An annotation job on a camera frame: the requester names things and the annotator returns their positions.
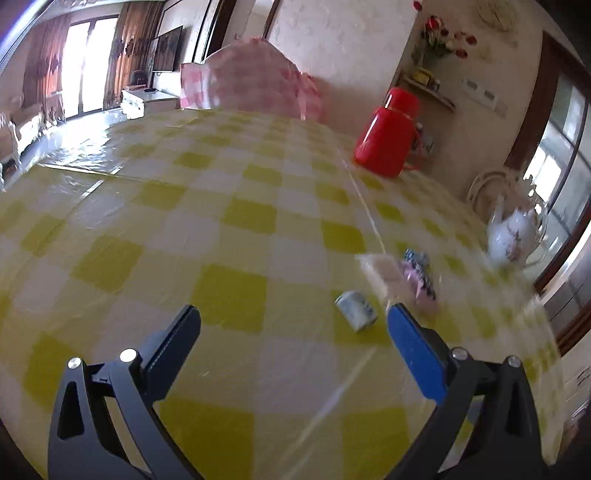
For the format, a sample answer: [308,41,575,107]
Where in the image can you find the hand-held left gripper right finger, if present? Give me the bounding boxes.
[387,303,550,480]

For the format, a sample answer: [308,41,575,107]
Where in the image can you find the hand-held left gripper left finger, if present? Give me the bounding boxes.
[46,304,202,480]

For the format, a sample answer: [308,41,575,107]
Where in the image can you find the pink snack packet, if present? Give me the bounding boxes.
[399,261,439,315]

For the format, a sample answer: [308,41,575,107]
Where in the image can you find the dark blue patterned snack packet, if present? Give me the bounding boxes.
[403,248,431,271]

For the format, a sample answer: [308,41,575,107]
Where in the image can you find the yellow checkered tablecloth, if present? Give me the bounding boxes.
[0,108,566,480]

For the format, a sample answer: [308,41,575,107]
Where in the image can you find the white floral teapot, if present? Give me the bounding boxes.
[487,196,550,268]

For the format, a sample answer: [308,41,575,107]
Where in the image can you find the white carved dining chair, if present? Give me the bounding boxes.
[466,170,515,217]

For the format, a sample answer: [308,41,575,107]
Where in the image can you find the red thermos jug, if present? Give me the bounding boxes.
[353,88,423,178]

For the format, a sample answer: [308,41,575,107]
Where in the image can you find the glass sliding door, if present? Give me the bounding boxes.
[505,34,591,352]

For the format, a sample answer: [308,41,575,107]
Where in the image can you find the white TV cabinet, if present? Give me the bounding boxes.
[121,88,182,120]

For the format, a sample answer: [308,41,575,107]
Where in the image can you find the cream carved sofa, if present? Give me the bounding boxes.
[0,99,52,185]

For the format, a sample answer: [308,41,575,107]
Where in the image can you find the pink checked chair cover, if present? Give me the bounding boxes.
[179,37,324,123]

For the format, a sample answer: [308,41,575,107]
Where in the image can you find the glass balcony door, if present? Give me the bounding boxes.
[61,17,119,119]

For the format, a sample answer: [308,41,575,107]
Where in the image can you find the brown curtain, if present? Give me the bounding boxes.
[22,13,71,121]
[102,0,161,112]

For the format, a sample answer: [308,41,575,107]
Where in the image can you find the red artificial flowers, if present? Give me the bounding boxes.
[412,0,478,70]

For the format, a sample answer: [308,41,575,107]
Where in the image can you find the wooden wall shelf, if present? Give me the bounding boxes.
[401,69,457,112]

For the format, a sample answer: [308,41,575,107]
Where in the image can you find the wall switch panel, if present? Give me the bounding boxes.
[462,78,511,116]

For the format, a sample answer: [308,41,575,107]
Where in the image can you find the wall television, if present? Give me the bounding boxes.
[151,25,184,75]

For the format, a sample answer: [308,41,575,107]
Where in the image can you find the round wall clock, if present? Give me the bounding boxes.
[476,0,525,32]

